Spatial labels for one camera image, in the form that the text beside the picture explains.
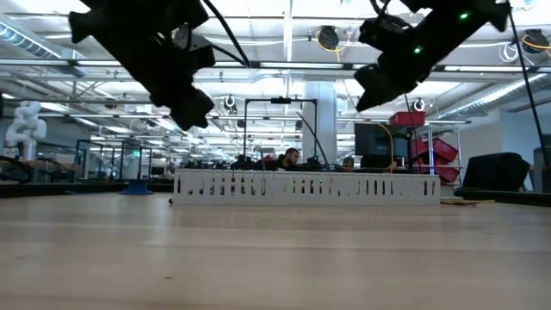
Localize black bag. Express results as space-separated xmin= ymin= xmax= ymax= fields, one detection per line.
xmin=460 ymin=152 xmax=532 ymax=194

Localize thick black hanging cable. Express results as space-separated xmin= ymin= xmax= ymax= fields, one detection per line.
xmin=506 ymin=0 xmax=551 ymax=173

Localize black right gripper cable loop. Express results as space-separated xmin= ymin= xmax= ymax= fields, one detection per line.
xmin=368 ymin=0 xmax=393 ymax=21

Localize black gantry frame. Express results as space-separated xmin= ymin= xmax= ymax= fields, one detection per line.
xmin=243 ymin=96 xmax=319 ymax=172

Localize grey cabinet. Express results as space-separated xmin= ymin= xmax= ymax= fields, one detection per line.
xmin=532 ymin=146 xmax=551 ymax=194

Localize long ceiling light bar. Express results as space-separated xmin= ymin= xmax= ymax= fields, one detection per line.
xmin=0 ymin=59 xmax=551 ymax=73

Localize black monitor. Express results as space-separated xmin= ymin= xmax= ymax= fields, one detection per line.
xmin=353 ymin=121 xmax=410 ymax=158

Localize black left gripper cable loop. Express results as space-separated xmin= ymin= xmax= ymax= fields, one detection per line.
xmin=201 ymin=0 xmax=251 ymax=69

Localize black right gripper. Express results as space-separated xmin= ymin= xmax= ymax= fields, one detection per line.
xmin=355 ymin=16 xmax=431 ymax=112

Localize white slotted cable duct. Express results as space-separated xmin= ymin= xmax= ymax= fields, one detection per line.
xmin=169 ymin=168 xmax=442 ymax=207

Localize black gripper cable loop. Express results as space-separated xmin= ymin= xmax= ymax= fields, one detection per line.
xmin=368 ymin=0 xmax=393 ymax=21
xmin=201 ymin=0 xmax=251 ymax=69

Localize metal shelf rack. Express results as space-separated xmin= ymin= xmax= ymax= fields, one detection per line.
xmin=424 ymin=121 xmax=465 ymax=193

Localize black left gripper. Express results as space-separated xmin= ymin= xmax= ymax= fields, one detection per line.
xmin=68 ymin=0 xmax=216 ymax=131

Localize black coiled cable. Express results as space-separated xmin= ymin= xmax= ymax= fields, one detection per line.
xmin=0 ymin=155 xmax=34 ymax=184

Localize yellow hanging cable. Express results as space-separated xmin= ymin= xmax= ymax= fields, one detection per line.
xmin=377 ymin=121 xmax=395 ymax=173

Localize silver ventilation duct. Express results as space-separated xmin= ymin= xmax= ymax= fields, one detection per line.
xmin=438 ymin=71 xmax=551 ymax=121
xmin=0 ymin=21 xmax=90 ymax=79

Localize black zip tie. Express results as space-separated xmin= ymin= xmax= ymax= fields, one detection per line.
xmin=253 ymin=145 xmax=267 ymax=172
xmin=295 ymin=110 xmax=331 ymax=172

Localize red storage bin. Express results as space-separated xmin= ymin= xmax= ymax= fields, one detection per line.
xmin=431 ymin=137 xmax=460 ymax=164
xmin=433 ymin=165 xmax=461 ymax=184
xmin=388 ymin=110 xmax=427 ymax=127
xmin=411 ymin=137 xmax=433 ymax=158

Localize black background workstation frame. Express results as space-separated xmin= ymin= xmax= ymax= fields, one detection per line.
xmin=76 ymin=139 xmax=154 ymax=180

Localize white building column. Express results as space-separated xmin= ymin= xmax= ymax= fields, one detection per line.
xmin=301 ymin=80 xmax=338 ymax=173

